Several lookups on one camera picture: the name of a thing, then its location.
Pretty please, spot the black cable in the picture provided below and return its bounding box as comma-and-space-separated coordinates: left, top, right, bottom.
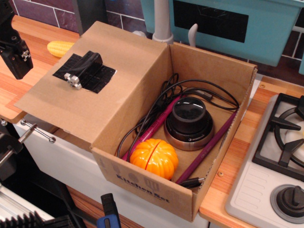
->
115, 73, 240, 189

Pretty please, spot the magenta pencil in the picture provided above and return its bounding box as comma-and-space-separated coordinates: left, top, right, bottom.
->
176, 111, 237, 184
122, 95, 181, 161

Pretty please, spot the black 3D mouse controller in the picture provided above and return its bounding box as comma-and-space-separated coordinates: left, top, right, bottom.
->
164, 96, 214, 151

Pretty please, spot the teal plastic bin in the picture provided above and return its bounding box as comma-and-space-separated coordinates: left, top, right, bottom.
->
140, 0, 304, 67

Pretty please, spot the white toy stove top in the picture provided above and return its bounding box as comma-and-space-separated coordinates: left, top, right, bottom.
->
225, 94, 304, 228

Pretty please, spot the grey toy faucet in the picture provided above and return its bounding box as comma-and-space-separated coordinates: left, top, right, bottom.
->
152, 0, 173, 44

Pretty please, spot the right magenta pencil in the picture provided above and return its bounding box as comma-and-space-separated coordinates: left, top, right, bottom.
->
176, 111, 237, 184

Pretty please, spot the orange toy pumpkin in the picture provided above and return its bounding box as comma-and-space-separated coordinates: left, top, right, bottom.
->
130, 139, 179, 180

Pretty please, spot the black stove grate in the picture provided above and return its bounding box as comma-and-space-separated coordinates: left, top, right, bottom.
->
252, 93, 304, 181

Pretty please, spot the black stove knob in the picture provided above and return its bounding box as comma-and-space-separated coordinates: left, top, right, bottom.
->
270, 184, 304, 224

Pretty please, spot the black taped flap handle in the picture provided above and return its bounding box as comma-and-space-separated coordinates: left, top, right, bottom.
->
53, 51, 116, 94

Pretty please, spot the blue black clamp handle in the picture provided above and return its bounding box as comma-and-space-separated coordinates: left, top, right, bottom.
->
96, 193, 122, 228

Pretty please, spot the brown cardboard box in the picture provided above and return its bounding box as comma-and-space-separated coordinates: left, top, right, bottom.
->
16, 21, 257, 222

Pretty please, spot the left magenta pencil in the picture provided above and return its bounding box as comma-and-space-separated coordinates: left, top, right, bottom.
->
122, 95, 181, 161

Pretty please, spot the yellow toy corn cob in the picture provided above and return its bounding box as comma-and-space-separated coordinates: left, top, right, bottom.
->
47, 41, 74, 58

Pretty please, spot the metal clamp screw handle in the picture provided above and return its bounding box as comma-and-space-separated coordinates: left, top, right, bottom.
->
0, 119, 56, 147

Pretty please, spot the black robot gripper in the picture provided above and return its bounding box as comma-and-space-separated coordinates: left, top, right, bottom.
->
0, 0, 33, 80

